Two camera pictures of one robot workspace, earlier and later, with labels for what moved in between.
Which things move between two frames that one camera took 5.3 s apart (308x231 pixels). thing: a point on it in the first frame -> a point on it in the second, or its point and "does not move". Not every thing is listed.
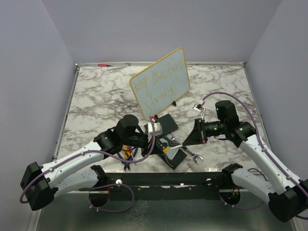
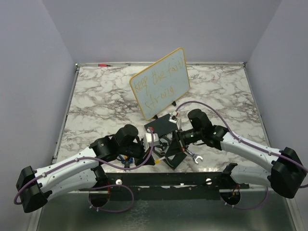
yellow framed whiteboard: x=157 y=85 does not move
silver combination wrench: x=193 y=155 does not move
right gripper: x=195 y=137 -> x=177 y=144
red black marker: x=104 y=65 does not move
